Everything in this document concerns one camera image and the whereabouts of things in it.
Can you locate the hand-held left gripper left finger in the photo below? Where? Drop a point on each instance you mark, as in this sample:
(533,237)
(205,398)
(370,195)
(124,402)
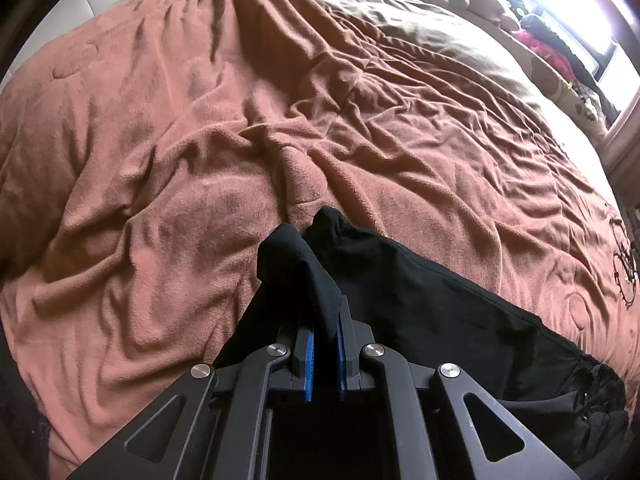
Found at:
(307,365)

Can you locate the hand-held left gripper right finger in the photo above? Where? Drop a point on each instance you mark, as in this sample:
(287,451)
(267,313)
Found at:
(342,365)

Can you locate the black pants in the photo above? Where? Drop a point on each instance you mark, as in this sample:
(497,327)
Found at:
(425,300)

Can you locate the brown fleece blanket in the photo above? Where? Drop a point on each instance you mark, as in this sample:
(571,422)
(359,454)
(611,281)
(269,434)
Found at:
(175,160)

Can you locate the beige bed sheet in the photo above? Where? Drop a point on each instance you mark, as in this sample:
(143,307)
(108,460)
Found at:
(450,45)

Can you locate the floral pillow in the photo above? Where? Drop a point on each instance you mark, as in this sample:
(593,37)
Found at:
(575,95)

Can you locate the pink clothing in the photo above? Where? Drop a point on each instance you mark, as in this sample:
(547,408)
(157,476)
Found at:
(542,50)

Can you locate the beige stuffed toy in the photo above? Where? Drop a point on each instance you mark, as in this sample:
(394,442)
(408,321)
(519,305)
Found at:
(480,2)

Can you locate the dark clothes pile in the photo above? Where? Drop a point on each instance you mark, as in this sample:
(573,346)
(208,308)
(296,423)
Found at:
(565,35)

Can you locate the window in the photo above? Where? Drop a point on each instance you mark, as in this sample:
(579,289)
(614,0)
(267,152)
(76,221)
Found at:
(575,0)

